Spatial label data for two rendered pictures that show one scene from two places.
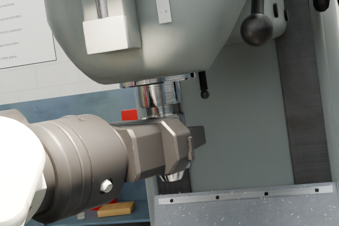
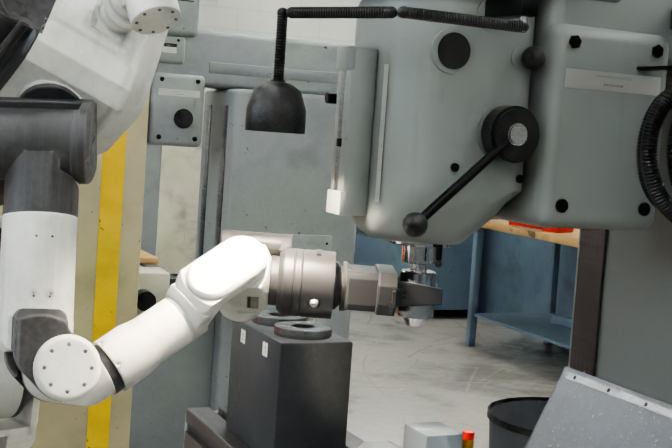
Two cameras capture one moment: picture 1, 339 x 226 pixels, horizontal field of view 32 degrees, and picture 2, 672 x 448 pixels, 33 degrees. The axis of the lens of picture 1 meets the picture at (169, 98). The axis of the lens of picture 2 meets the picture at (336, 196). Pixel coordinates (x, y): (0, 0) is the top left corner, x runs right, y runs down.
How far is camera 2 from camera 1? 1.10 m
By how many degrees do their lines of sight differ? 48
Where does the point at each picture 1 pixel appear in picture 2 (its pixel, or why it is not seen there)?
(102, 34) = (332, 200)
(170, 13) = (379, 196)
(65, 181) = (280, 289)
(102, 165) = (311, 288)
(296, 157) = not seen: outside the picture
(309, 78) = not seen: outside the picture
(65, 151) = (285, 270)
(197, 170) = (604, 354)
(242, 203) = (623, 405)
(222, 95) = (638, 278)
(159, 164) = (368, 303)
